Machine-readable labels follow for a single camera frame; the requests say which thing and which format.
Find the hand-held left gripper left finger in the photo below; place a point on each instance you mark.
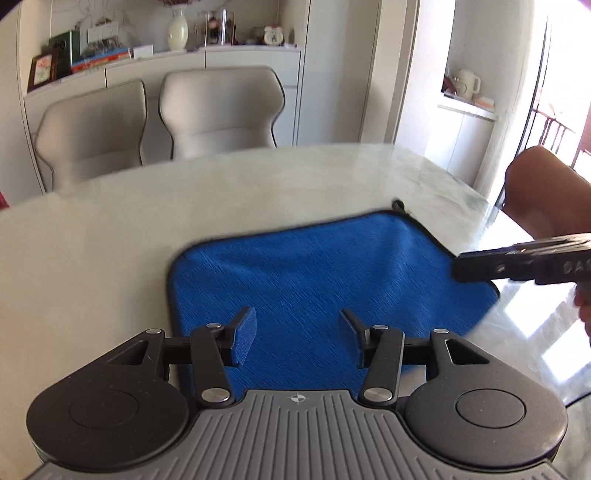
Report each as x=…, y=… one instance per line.
x=244, y=339

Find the clear glass vase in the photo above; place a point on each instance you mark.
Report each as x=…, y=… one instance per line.
x=224, y=27

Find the tall white cabinet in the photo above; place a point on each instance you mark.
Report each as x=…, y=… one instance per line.
x=351, y=69

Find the white card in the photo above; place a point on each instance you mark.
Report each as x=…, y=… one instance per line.
x=143, y=51

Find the cream ceramic vase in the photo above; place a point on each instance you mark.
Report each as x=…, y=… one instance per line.
x=178, y=32

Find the white alarm clock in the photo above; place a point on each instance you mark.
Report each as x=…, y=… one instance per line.
x=273, y=36

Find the white sideboard cabinet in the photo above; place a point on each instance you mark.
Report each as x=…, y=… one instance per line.
x=134, y=74

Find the white kettle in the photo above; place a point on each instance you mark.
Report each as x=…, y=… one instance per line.
x=467, y=84

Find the red cloth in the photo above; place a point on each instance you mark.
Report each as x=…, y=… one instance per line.
x=3, y=201

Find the white sign ornament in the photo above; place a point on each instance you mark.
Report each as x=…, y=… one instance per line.
x=102, y=33

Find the person's right hand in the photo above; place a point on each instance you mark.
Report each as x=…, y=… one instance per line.
x=585, y=314

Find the stack of colourful books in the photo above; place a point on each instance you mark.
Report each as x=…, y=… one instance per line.
x=101, y=57

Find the blue towel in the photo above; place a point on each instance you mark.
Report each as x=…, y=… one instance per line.
x=314, y=277

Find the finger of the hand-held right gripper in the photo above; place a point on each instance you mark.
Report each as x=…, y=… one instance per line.
x=480, y=267

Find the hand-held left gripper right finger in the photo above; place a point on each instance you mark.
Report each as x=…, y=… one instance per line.
x=349, y=333

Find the dark framed picture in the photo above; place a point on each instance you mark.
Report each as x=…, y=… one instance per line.
x=42, y=70

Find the low white cabinet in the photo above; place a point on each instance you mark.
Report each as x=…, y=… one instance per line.
x=464, y=147

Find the beige padded chair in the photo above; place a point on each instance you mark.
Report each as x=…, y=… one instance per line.
x=221, y=110
x=92, y=134

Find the red balcony railing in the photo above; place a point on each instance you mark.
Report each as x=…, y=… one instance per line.
x=554, y=131

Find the green book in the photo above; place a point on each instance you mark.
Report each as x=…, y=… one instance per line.
x=64, y=48

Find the person's right forearm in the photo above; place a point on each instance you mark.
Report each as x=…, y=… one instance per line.
x=545, y=194

